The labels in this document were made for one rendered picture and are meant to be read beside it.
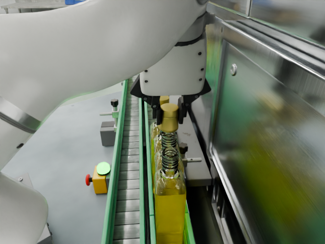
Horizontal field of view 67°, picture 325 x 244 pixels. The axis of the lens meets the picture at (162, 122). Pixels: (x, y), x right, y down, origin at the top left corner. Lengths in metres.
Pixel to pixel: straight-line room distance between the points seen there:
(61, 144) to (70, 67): 1.01
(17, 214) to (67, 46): 0.13
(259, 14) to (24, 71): 0.32
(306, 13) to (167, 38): 0.17
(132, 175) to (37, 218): 0.55
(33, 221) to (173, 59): 0.25
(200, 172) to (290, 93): 0.51
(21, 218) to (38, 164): 0.88
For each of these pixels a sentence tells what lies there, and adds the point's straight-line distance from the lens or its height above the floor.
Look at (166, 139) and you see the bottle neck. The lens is 0.46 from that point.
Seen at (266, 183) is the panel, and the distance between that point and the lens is 0.39.
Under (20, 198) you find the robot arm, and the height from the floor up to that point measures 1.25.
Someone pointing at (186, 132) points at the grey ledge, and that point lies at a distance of 0.94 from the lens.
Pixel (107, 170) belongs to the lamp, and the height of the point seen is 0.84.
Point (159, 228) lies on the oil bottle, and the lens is 0.52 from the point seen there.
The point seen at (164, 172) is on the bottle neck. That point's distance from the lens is 0.43.
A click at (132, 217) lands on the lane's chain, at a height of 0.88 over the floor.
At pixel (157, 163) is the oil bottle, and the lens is 0.49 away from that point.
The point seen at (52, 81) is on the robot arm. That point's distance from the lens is 0.19.
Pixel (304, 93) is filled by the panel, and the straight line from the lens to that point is 0.29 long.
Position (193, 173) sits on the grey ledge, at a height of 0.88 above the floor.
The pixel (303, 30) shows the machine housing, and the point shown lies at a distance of 0.31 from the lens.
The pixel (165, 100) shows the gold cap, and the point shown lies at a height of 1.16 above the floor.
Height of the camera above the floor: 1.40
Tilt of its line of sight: 31 degrees down
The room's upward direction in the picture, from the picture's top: straight up
